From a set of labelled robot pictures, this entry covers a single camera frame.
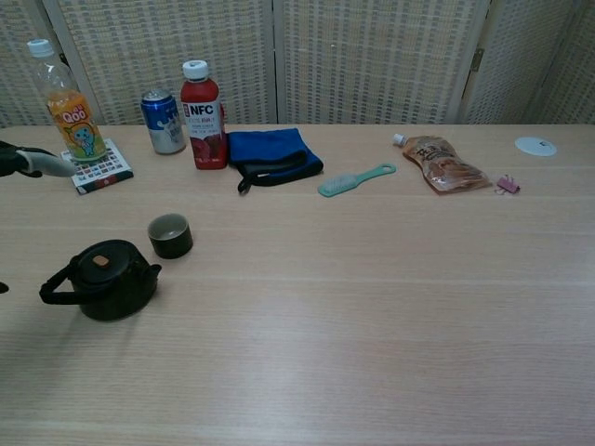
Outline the black round object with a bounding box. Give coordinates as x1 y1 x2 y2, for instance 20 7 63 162
38 239 163 322

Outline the pink binder clip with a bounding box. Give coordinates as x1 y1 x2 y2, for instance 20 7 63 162
496 174 522 195

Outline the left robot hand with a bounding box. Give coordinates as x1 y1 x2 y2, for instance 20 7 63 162
0 138 78 180

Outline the white round table grommet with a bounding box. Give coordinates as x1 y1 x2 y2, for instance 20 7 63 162
514 136 558 158

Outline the red NFC juice bottle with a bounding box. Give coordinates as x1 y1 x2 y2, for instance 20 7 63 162
179 59 229 171

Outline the woven folding screen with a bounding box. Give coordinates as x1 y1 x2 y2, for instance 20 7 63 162
0 0 595 129

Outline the green brush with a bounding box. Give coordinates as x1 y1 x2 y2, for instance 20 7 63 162
317 162 398 199

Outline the brown spout pouch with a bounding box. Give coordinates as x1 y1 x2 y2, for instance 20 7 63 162
392 133 494 196

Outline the blue white drink can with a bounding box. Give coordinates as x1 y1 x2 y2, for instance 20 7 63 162
140 89 187 155

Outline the Qoo orange drink bottle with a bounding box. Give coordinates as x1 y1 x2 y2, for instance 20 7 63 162
26 38 107 163

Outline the dark green teacup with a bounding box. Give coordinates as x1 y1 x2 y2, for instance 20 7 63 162
147 212 194 260

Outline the blue and black cloth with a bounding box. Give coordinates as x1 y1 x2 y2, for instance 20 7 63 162
226 127 325 195

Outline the patterned box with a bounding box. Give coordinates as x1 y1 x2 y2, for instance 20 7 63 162
60 138 135 196

